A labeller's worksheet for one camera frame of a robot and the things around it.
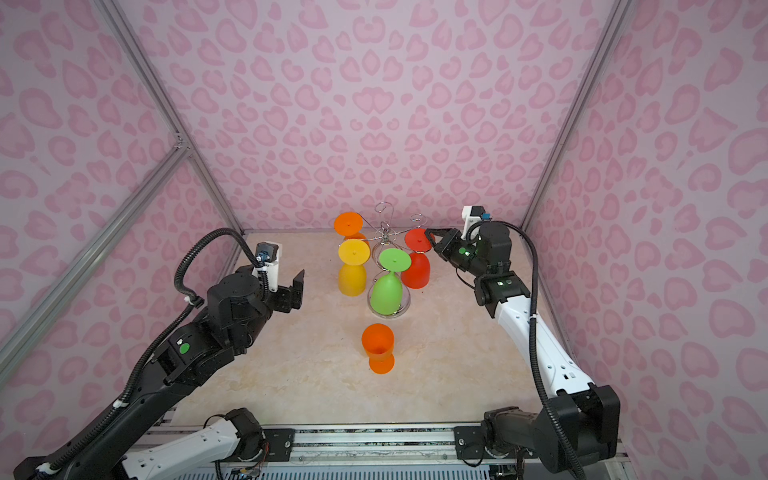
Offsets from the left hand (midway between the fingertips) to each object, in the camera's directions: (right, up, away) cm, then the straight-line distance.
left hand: (283, 264), depth 64 cm
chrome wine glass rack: (+22, +8, +9) cm, 25 cm away
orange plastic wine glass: (+20, -20, +13) cm, 31 cm away
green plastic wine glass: (+22, -7, +9) cm, 25 cm away
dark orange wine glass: (+13, +10, +12) cm, 20 cm away
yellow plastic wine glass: (+14, +2, +6) cm, 16 cm away
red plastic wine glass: (+30, +5, +7) cm, 31 cm away
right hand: (+31, +8, +7) cm, 33 cm away
